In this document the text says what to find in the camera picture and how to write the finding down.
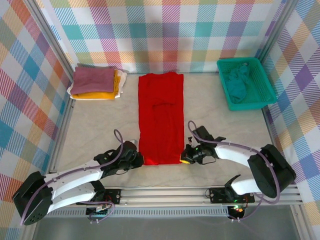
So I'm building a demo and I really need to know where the red t-shirt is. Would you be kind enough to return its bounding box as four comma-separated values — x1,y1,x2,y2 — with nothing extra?
137,71,186,167

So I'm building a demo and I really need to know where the stack of folded clothes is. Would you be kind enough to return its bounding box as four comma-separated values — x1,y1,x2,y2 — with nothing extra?
67,68,129,101

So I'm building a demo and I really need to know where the black circuit board with connector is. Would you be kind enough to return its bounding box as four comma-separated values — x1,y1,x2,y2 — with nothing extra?
86,204,111,217

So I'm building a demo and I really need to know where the black circuit board with lights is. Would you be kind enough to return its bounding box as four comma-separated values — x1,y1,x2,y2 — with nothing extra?
228,204,247,218

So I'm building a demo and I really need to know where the folded mustard yellow t-shirt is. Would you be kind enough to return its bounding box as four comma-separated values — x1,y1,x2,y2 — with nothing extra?
71,69,122,101

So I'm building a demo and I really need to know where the crumpled teal t-shirt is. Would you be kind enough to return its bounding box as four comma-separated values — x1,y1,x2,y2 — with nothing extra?
223,62,251,104

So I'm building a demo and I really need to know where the folded mauve t-shirt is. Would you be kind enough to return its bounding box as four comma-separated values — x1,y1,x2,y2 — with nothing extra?
72,66,116,96

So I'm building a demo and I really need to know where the teal plastic basket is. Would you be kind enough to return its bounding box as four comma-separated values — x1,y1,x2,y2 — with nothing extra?
216,57,278,112

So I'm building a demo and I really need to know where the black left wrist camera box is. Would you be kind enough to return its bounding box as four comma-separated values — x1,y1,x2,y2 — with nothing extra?
122,140,138,152

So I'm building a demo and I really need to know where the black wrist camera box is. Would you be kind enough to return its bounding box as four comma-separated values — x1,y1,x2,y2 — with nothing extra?
193,126,226,144
122,140,138,152

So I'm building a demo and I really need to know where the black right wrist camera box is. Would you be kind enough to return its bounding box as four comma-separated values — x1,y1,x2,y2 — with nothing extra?
193,126,226,144

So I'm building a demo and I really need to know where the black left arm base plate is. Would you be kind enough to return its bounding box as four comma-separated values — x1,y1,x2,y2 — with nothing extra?
99,188,122,206

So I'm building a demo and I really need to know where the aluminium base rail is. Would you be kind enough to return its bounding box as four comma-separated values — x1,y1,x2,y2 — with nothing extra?
49,184,305,209

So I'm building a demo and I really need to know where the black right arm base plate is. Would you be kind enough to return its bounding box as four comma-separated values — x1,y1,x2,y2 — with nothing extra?
209,186,256,204

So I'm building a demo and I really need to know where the grey slotted cable duct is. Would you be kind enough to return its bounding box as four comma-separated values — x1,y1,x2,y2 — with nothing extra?
48,209,231,218

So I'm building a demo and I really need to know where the aluminium side rail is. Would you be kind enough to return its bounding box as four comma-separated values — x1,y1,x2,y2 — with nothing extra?
261,107,298,186

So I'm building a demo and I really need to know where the aluminium frame post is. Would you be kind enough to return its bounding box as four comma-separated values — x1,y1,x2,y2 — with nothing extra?
24,0,75,67
254,0,300,62

